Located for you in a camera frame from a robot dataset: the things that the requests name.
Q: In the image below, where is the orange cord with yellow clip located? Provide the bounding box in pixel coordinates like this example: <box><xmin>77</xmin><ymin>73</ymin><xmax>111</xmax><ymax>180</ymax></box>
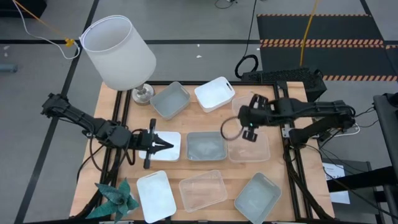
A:
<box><xmin>12</xmin><ymin>0</ymin><xmax>76</xmax><ymax>48</ymax></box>

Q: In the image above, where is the black looped gripper cable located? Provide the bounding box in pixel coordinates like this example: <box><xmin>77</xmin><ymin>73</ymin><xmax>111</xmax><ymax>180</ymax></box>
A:
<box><xmin>220</xmin><ymin>116</ymin><xmax>245</xmax><ymax>141</ymax></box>

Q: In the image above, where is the white shade table lamp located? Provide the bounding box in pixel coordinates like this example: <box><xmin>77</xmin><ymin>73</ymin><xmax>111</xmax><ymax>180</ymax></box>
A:
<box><xmin>79</xmin><ymin>14</ymin><xmax>157</xmax><ymax>106</ymax></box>

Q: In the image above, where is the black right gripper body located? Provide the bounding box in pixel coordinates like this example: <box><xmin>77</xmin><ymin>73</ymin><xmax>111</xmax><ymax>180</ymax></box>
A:
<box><xmin>243</xmin><ymin>93</ymin><xmax>277</xmax><ymax>143</ymax></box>

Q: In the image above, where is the black metal stand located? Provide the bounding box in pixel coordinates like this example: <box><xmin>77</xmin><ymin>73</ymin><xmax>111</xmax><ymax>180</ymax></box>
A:
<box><xmin>323</xmin><ymin>92</ymin><xmax>398</xmax><ymax>224</ymax></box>

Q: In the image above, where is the white paper sheet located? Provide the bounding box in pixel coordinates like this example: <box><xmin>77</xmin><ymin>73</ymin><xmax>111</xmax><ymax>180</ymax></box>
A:
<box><xmin>322</xmin><ymin>162</ymin><xmax>351</xmax><ymax>205</ymax></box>

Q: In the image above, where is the short black floor cable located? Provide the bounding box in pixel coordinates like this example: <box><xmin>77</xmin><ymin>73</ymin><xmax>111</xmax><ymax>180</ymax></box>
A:
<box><xmin>214</xmin><ymin>0</ymin><xmax>239</xmax><ymax>9</ymax></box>

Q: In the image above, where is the white plastic basket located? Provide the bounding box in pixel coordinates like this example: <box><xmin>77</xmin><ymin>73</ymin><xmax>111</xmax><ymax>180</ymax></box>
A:
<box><xmin>138</xmin><ymin>130</ymin><xmax>182</xmax><ymax>162</ymax></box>
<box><xmin>193</xmin><ymin>76</ymin><xmax>236</xmax><ymax>113</ymax></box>
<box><xmin>136</xmin><ymin>170</ymin><xmax>177</xmax><ymax>224</ymax></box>

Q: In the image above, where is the black aluminium table frame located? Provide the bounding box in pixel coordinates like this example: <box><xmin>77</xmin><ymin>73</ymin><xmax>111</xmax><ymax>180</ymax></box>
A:
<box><xmin>70</xmin><ymin>80</ymin><xmax>336</xmax><ymax>224</ymax></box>

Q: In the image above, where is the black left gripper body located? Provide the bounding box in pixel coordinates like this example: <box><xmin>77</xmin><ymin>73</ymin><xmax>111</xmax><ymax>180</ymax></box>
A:
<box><xmin>133</xmin><ymin>118</ymin><xmax>158</xmax><ymax>170</ymax></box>

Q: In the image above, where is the silver frame bracket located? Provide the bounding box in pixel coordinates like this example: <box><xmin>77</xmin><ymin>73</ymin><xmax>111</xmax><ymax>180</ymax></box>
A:
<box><xmin>281</xmin><ymin>123</ymin><xmax>296</xmax><ymax>139</ymax></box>

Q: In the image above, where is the dark gray panel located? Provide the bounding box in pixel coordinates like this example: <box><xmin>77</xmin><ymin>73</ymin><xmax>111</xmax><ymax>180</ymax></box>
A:
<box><xmin>321</xmin><ymin>157</ymin><xmax>380</xmax><ymax>224</ymax></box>

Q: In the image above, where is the dark cabinet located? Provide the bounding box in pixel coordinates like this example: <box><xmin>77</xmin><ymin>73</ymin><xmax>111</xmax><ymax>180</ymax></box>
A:
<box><xmin>0</xmin><ymin>0</ymin><xmax>48</xmax><ymax>19</ymax></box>

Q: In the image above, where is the black hazard-striped floor mat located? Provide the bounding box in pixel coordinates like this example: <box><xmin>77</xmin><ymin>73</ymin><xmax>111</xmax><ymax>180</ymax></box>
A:
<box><xmin>256</xmin><ymin>13</ymin><xmax>398</xmax><ymax>82</ymax></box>

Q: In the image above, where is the green artificial plant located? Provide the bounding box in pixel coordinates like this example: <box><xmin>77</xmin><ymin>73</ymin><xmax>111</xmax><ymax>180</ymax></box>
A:
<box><xmin>85</xmin><ymin>177</ymin><xmax>140</xmax><ymax>224</ymax></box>

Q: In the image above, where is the gray plastic basket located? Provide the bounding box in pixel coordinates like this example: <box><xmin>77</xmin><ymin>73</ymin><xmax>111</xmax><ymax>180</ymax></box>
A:
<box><xmin>185</xmin><ymin>131</ymin><xmax>228</xmax><ymax>162</ymax></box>
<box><xmin>149</xmin><ymin>81</ymin><xmax>191</xmax><ymax>121</ymax></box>
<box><xmin>233</xmin><ymin>172</ymin><xmax>283</xmax><ymax>224</ymax></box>

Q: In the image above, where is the white coiled cable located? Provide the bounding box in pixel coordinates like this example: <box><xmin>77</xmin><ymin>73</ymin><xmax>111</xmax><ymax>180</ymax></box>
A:
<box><xmin>340</xmin><ymin>123</ymin><xmax>361</xmax><ymax>138</ymax></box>

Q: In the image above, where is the yellow hanging cable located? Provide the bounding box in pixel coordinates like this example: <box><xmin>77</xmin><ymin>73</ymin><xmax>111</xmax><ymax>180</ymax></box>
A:
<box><xmin>299</xmin><ymin>0</ymin><xmax>321</xmax><ymax>67</ymax></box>

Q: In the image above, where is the blue-gray floor object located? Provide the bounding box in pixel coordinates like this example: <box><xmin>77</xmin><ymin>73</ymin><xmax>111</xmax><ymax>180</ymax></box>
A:
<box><xmin>0</xmin><ymin>63</ymin><xmax>19</xmax><ymax>73</ymax></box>

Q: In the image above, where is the black looped floor cable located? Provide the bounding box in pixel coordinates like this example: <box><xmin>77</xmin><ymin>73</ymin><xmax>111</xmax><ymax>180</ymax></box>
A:
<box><xmin>234</xmin><ymin>0</ymin><xmax>259</xmax><ymax>80</ymax></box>

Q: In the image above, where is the thin white cable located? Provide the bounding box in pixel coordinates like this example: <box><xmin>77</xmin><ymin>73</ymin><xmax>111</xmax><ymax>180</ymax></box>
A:
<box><xmin>11</xmin><ymin>0</ymin><xmax>81</xmax><ymax>60</ymax></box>

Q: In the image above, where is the thin black cable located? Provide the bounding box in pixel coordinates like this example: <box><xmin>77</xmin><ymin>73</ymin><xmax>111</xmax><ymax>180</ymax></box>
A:
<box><xmin>353</xmin><ymin>105</ymin><xmax>379</xmax><ymax>129</ymax></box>

